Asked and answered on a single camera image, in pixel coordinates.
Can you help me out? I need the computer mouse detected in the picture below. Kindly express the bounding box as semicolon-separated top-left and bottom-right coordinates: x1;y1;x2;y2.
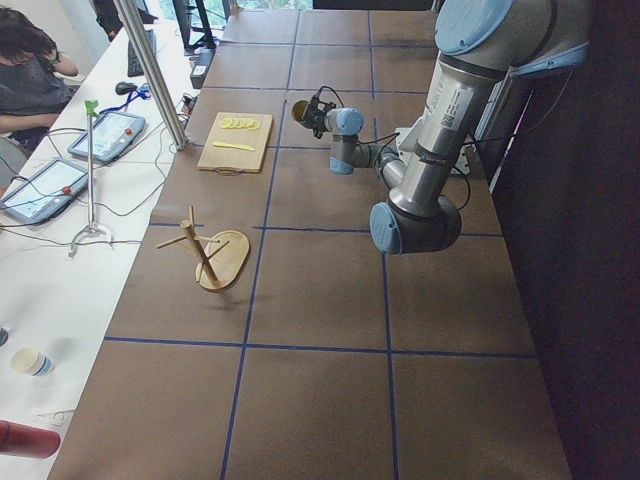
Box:
115;81;138;96

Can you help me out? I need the aluminium frame post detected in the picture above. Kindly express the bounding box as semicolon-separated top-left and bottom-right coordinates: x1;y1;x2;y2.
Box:
114;0;188;151

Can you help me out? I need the reacher grabber tool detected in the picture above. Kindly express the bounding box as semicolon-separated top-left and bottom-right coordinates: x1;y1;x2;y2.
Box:
68;99;113;258

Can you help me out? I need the blue lanyard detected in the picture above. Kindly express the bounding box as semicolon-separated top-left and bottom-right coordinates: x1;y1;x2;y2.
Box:
97;84;153;114

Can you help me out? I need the paper cup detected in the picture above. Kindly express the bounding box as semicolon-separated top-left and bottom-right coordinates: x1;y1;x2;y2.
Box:
10;347;53;377

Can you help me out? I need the white pedestal column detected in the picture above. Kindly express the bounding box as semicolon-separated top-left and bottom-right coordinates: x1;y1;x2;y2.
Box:
395;126;471;175

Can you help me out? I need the far teach pendant tablet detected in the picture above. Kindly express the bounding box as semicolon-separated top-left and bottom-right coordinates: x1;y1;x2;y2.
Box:
92;111;146;164

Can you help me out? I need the black keyboard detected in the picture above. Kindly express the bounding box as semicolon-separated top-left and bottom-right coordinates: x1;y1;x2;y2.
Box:
127;30;156;78

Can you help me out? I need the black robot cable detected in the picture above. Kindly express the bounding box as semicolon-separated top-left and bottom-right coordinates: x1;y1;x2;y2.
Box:
314;85;346;109

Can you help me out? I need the red cylinder bottle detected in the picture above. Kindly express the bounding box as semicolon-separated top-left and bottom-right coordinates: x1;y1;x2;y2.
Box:
1;420;61;459

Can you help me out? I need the black power adapter box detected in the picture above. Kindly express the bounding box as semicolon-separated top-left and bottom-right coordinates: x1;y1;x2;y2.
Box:
190;48;215;89

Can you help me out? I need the seated person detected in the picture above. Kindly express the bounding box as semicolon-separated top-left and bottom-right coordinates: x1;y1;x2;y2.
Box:
0;7;81;191

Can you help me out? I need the bamboo cutting board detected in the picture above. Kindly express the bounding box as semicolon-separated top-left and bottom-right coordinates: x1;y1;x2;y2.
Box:
197;112;273;173

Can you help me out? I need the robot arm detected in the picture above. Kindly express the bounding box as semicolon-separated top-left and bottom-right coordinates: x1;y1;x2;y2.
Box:
291;1;593;254

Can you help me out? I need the teach pendant tablet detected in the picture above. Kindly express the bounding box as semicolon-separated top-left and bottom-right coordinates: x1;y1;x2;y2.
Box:
1;158;88;225
92;111;146;164

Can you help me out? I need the teal mug yellow inside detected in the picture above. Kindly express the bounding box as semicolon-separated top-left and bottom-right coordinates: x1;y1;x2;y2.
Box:
291;100;309;128

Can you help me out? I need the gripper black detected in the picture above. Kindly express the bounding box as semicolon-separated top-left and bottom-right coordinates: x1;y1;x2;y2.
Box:
308;97;336;130

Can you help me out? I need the wooden cup rack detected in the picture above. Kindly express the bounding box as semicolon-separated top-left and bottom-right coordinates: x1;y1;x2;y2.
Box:
156;205;251;292

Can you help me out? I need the near teach pendant tablet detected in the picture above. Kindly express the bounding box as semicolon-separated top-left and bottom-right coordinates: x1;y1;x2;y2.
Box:
1;158;88;225

